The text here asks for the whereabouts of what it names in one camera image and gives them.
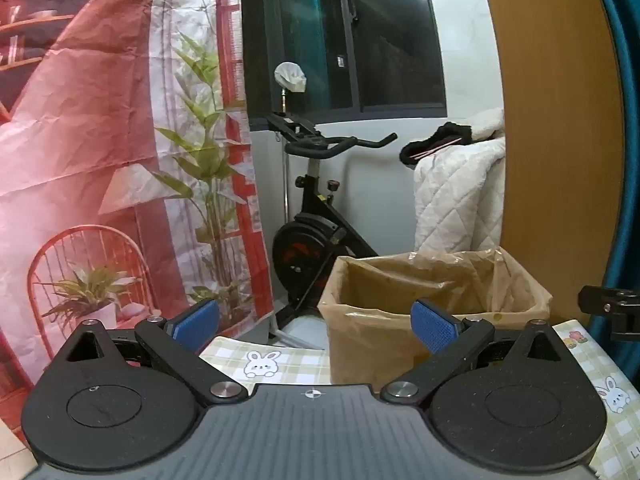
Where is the white quilted blanket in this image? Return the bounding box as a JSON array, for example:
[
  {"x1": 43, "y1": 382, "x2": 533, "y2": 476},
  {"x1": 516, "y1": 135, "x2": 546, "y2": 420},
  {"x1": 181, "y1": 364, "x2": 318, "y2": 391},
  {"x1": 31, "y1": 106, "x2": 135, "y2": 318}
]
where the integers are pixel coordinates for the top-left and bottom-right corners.
[{"x1": 413, "y1": 107, "x2": 507, "y2": 261}]

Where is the dark window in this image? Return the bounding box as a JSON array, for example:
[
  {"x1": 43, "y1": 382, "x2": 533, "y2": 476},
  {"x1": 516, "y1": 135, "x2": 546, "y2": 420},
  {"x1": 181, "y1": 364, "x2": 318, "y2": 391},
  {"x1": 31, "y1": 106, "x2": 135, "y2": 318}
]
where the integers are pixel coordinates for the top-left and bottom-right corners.
[{"x1": 239, "y1": 0, "x2": 447, "y2": 122}]

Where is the white cloth cap on pole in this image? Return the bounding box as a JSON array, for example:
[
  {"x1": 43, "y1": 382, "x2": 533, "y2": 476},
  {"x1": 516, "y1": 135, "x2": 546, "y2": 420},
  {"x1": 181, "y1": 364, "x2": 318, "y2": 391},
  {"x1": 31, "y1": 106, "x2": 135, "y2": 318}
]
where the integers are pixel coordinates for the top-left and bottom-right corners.
[{"x1": 275, "y1": 61, "x2": 307, "y2": 113}]

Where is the clear plastic box liner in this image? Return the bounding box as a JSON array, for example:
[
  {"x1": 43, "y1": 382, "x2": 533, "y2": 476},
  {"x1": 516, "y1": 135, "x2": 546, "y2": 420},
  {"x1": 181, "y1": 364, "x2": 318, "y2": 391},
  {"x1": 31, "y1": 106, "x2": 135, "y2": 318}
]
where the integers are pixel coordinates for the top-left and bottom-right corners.
[{"x1": 318, "y1": 247, "x2": 553, "y2": 386}]

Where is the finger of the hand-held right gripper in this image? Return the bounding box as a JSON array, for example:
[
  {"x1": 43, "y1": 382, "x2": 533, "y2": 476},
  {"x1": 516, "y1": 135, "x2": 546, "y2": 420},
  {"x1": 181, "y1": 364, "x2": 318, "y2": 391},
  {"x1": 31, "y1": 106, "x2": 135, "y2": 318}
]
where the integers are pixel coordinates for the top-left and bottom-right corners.
[{"x1": 578, "y1": 285, "x2": 640, "y2": 343}]

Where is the cardboard box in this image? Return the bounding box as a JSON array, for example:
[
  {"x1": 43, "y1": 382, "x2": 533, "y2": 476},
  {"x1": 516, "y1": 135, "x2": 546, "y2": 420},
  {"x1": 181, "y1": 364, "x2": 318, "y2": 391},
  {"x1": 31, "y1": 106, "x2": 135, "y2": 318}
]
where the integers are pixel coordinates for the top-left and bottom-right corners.
[{"x1": 318, "y1": 247, "x2": 553, "y2": 386}]

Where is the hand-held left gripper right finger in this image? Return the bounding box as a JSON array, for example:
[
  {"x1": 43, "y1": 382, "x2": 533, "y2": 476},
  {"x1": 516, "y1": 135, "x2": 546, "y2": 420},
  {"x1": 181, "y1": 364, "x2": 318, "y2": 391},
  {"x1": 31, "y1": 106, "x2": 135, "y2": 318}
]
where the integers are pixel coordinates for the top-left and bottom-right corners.
[{"x1": 381, "y1": 299, "x2": 577, "y2": 406}]

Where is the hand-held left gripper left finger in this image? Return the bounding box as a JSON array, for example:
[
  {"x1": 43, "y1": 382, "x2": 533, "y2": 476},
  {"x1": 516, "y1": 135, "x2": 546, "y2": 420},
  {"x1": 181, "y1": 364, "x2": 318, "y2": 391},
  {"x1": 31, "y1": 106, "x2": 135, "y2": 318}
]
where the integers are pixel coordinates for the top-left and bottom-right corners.
[{"x1": 52, "y1": 297, "x2": 249, "y2": 407}]

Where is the blue curtain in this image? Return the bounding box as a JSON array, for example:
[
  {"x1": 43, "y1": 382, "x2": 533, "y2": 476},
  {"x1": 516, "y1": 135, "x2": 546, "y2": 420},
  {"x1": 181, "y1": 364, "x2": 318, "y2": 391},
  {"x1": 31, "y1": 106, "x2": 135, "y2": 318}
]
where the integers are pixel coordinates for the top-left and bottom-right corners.
[{"x1": 586, "y1": 0, "x2": 640, "y2": 383}]

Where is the wooden panel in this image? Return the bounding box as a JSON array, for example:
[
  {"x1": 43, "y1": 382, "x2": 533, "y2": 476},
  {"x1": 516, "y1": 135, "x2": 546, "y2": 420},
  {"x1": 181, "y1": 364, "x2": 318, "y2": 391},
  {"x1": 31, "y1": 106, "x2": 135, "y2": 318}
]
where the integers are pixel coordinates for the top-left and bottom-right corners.
[{"x1": 477, "y1": 0, "x2": 627, "y2": 333}]

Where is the red printed backdrop cloth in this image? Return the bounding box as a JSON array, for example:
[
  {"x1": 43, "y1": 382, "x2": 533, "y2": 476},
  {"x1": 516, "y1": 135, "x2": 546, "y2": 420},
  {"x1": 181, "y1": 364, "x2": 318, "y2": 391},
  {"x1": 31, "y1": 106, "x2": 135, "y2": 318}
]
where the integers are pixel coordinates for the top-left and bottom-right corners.
[{"x1": 0, "y1": 0, "x2": 275, "y2": 426}]

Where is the black exercise bike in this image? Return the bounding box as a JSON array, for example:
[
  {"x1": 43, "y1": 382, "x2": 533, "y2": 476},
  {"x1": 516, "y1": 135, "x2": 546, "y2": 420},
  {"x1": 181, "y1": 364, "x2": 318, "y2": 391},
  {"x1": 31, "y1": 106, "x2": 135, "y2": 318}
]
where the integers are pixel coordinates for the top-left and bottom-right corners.
[{"x1": 265, "y1": 112, "x2": 398, "y2": 348}]

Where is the black knitted garment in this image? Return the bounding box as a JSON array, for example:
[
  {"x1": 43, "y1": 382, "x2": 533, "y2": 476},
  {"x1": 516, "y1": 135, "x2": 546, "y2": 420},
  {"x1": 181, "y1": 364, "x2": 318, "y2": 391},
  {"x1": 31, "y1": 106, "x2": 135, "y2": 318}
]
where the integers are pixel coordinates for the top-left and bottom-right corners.
[{"x1": 399, "y1": 122, "x2": 474, "y2": 167}]

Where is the checked tablecloth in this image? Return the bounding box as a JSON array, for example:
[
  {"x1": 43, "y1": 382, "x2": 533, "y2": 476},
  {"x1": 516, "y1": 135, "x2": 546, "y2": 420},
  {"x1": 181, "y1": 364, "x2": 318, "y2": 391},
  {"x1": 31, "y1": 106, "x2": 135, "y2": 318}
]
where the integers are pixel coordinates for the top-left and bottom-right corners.
[{"x1": 199, "y1": 317, "x2": 640, "y2": 480}]

